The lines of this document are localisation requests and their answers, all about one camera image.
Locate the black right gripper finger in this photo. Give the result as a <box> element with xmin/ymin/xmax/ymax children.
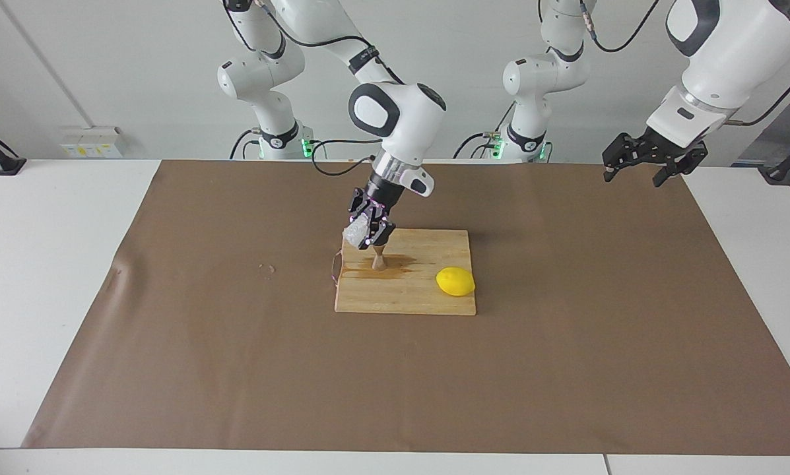
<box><xmin>348</xmin><ymin>188</ymin><xmax>376</xmax><ymax>220</ymax></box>
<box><xmin>366</xmin><ymin>208</ymin><xmax>395</xmax><ymax>251</ymax></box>

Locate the yellow lemon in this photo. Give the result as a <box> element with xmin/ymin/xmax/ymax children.
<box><xmin>436</xmin><ymin>267</ymin><xmax>477</xmax><ymax>297</ymax></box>

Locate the white wall socket box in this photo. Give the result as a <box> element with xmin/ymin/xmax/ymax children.
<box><xmin>60</xmin><ymin>127</ymin><xmax>123</xmax><ymax>159</ymax></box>

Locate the brown paper table mat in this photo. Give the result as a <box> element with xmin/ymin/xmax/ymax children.
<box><xmin>22</xmin><ymin>160</ymin><xmax>790</xmax><ymax>456</ymax></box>

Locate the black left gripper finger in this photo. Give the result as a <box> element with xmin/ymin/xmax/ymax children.
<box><xmin>653</xmin><ymin>145</ymin><xmax>708</xmax><ymax>188</ymax></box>
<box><xmin>601</xmin><ymin>133</ymin><xmax>642</xmax><ymax>183</ymax></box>

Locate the wooden cutting board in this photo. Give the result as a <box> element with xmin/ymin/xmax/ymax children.
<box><xmin>332</xmin><ymin>228</ymin><xmax>477</xmax><ymax>316</ymax></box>

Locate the black base cable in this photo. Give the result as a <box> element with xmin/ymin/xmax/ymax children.
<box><xmin>228</xmin><ymin>129</ymin><xmax>261</xmax><ymax>160</ymax></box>
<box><xmin>453</xmin><ymin>122</ymin><xmax>509</xmax><ymax>160</ymax></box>

